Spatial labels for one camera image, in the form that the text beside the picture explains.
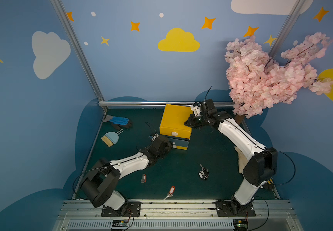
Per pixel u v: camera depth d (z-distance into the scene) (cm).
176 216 73
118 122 108
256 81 71
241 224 73
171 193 80
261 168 46
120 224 72
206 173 86
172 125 84
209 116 64
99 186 43
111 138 102
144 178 84
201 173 87
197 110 75
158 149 67
